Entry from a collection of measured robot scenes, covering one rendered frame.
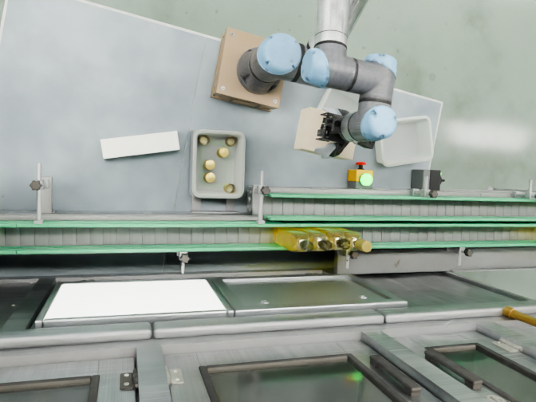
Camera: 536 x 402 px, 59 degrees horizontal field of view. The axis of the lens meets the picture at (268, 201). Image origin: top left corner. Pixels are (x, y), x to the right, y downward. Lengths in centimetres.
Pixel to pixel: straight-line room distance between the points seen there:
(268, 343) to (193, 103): 91
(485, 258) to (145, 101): 140
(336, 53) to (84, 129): 90
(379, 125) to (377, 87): 9
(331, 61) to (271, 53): 38
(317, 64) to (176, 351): 67
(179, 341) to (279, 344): 22
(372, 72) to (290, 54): 39
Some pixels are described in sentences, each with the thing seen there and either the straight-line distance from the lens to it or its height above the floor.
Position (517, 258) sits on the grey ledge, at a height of 88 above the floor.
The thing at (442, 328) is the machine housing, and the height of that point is 143.
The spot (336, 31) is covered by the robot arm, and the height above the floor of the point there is 143.
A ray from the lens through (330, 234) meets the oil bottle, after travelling 145.
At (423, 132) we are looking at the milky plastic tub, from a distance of 195.
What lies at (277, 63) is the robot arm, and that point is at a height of 107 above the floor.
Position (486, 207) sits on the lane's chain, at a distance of 203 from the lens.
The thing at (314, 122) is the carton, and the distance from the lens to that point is 137.
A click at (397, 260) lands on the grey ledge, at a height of 88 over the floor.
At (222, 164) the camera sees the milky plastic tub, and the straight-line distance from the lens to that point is 165.
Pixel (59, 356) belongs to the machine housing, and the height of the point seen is 143.
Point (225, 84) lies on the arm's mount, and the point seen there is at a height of 85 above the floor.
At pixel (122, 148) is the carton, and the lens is 158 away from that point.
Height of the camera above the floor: 239
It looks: 73 degrees down
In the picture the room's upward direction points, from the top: 105 degrees clockwise
